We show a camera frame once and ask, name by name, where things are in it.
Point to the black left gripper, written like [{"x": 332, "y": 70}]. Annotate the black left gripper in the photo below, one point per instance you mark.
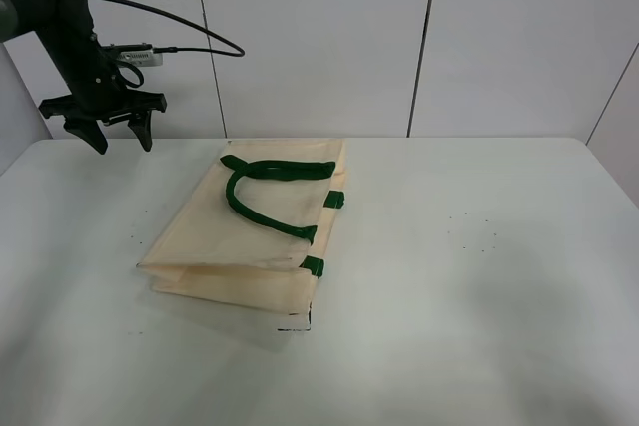
[{"x": 103, "y": 97}]

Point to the cream linen bag green handles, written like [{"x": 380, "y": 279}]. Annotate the cream linen bag green handles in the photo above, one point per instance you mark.
[{"x": 255, "y": 230}]

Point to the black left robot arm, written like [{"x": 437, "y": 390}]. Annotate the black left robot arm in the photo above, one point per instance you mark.
[{"x": 65, "y": 28}]

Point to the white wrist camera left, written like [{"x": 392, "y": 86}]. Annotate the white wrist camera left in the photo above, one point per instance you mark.
[{"x": 139, "y": 55}]

